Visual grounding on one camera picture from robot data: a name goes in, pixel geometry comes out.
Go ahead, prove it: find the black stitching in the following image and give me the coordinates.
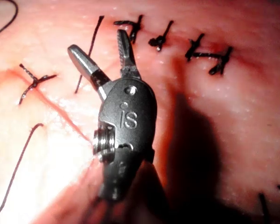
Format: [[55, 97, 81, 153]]
[[113, 14, 233, 76], [18, 63, 58, 105], [258, 183, 280, 224]]

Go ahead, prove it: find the tissue pad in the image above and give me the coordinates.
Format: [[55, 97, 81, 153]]
[[0, 0, 280, 224]]

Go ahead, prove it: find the right arm needle driver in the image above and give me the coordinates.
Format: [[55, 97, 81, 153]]
[[92, 77, 158, 201]]

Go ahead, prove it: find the right arm needle driver jaw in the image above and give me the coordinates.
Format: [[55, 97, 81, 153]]
[[116, 29, 142, 79], [67, 44, 112, 101]]

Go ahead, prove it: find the black thread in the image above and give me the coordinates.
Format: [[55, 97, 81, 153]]
[[0, 0, 105, 224]]

